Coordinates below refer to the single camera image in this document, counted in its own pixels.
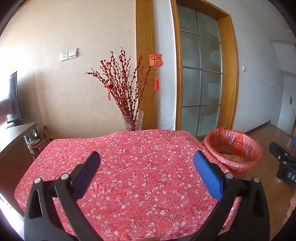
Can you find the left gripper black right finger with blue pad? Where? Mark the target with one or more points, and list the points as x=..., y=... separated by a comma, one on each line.
x=251, y=221

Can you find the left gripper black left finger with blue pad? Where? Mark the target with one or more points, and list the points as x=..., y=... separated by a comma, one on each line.
x=42, y=221

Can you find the trash bin with red bag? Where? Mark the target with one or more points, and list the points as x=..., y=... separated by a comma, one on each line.
x=237, y=151

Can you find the red box on floor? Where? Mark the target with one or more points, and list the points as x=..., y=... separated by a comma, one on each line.
x=37, y=147

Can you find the dark TV cabinet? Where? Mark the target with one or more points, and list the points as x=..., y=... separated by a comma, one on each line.
x=15, y=160

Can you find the red floral tablecloth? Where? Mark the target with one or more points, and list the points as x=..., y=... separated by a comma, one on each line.
x=146, y=184

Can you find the black television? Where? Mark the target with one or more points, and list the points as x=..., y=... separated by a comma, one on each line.
x=10, y=107

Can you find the glass vase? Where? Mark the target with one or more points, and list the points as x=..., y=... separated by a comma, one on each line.
x=133, y=123

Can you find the small red hanging charm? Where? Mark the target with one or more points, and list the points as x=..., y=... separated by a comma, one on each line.
x=109, y=87

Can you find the red berry branches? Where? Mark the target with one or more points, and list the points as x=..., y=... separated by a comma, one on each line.
x=129, y=84

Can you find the wooden frosted glass door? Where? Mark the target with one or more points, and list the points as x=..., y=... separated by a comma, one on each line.
x=207, y=67

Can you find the red Chinese knot ornament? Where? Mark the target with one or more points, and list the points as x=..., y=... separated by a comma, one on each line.
x=156, y=61

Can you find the white wall socket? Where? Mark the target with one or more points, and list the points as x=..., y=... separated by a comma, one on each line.
x=64, y=56

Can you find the white wall switch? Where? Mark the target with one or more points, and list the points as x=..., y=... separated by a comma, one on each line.
x=73, y=53

